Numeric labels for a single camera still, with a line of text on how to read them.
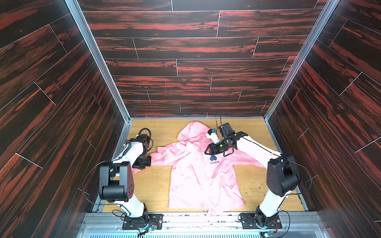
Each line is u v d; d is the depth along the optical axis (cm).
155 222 73
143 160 75
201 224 73
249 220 74
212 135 82
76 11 67
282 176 48
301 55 82
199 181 87
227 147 69
